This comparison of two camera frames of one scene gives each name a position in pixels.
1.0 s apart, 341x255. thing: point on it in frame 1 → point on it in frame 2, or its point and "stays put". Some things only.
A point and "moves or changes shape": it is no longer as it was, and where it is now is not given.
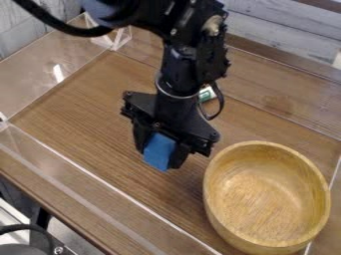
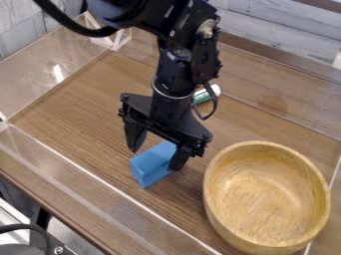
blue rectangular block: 159,151 moves or changes shape
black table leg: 43,218 stays put
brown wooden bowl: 265,197 stays put
